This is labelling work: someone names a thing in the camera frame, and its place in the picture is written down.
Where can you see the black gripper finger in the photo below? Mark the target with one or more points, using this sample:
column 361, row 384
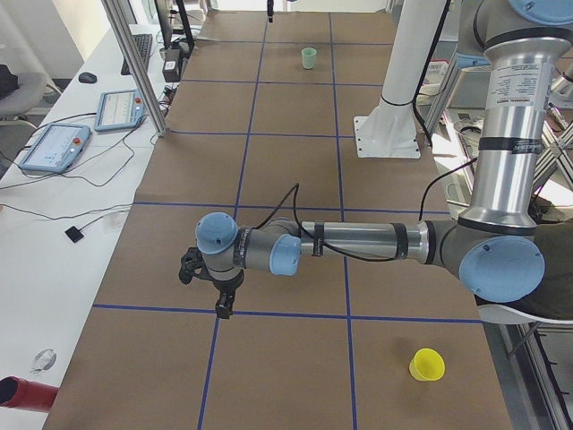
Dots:
column 270, row 10

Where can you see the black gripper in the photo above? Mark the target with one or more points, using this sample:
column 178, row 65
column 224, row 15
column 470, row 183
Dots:
column 226, row 285

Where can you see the yellow plastic cup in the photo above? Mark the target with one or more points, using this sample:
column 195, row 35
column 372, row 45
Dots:
column 427, row 365

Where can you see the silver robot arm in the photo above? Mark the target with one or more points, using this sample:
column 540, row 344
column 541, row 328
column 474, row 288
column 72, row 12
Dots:
column 494, row 247

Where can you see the green plastic cup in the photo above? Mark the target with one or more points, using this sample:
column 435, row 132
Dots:
column 308, row 55

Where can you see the black power adapter box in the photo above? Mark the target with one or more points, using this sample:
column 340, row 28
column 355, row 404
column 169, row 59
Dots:
column 171, row 69

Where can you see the black keyboard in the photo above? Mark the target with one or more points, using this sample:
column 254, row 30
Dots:
column 143, row 43

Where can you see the small black square pad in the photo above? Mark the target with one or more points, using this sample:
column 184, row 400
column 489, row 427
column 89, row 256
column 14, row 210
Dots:
column 74, row 234

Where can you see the far blue teach pendant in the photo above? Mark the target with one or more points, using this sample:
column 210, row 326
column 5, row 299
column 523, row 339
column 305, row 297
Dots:
column 119, row 110

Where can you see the blue teach pendant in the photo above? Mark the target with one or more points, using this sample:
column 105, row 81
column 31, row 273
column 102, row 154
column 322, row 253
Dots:
column 56, row 149
column 119, row 110

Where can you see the black computer mouse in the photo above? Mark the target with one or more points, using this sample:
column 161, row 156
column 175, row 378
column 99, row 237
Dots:
column 86, row 77

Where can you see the red cylinder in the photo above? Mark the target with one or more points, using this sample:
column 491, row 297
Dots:
column 18, row 393

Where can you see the near blue teach pendant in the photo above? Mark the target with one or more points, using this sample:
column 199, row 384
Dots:
column 56, row 149

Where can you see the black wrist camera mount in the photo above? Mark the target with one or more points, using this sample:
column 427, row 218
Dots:
column 193, row 266

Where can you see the aluminium frame post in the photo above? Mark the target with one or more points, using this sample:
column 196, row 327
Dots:
column 124, row 38

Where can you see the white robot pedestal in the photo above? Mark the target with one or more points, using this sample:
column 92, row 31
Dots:
column 389, row 132

